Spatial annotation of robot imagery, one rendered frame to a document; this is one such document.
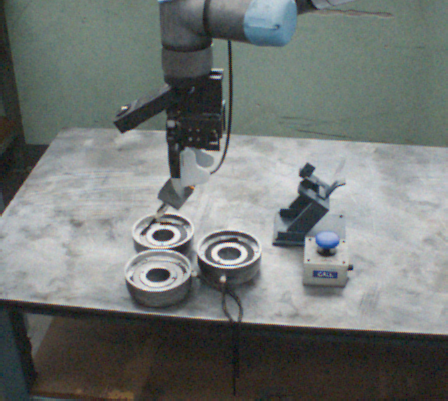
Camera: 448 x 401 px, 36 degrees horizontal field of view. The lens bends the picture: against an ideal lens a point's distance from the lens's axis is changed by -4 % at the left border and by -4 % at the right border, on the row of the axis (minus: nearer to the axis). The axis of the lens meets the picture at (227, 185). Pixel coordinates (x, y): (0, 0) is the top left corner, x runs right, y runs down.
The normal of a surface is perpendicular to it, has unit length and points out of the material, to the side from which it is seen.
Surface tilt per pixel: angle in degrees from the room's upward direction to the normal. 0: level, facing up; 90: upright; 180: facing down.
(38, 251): 0
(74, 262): 0
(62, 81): 90
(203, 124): 90
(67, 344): 0
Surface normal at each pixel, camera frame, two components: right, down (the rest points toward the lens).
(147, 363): 0.00, -0.85
